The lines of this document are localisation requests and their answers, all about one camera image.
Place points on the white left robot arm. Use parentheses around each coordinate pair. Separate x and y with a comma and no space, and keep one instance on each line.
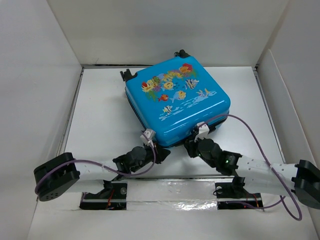
(60,174)

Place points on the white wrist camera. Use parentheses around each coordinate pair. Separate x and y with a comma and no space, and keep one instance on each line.
(201,131)
(147,137)

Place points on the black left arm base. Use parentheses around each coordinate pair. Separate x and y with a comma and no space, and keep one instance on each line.
(112,198)

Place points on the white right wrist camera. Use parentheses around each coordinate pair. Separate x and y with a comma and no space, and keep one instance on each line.
(201,131)

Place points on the blue hard-shell suitcase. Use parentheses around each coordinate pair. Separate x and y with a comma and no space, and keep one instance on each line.
(173,96)

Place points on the aluminium mounting rail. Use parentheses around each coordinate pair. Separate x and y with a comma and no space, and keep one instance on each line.
(162,178)

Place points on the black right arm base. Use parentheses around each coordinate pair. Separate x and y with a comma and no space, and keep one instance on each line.
(230,199)

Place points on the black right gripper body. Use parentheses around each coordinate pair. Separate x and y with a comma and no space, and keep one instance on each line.
(195,151)

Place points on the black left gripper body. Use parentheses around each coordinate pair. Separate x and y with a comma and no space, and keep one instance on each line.
(149,156)

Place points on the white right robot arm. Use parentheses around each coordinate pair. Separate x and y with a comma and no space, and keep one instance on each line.
(300,180)

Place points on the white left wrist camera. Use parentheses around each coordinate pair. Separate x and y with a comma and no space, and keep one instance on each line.
(147,137)

